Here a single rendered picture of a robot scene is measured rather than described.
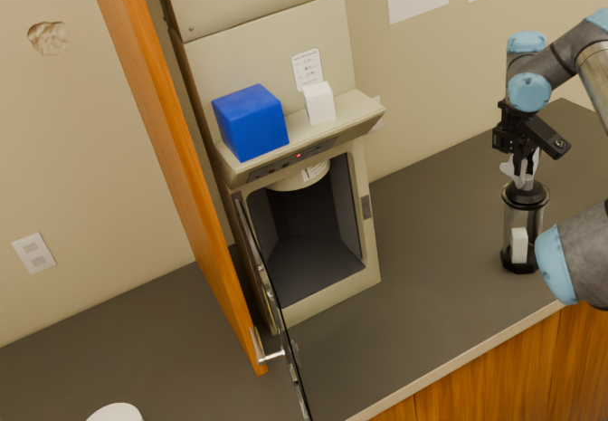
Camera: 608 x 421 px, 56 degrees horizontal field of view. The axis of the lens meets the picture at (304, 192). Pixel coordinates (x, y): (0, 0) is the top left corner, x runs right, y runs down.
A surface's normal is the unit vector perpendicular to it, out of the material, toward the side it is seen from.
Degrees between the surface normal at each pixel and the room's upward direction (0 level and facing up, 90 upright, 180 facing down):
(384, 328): 0
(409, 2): 90
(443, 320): 0
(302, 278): 0
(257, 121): 90
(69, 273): 90
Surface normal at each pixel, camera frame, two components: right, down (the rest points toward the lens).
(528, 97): -0.25, 0.60
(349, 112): -0.17, -0.79
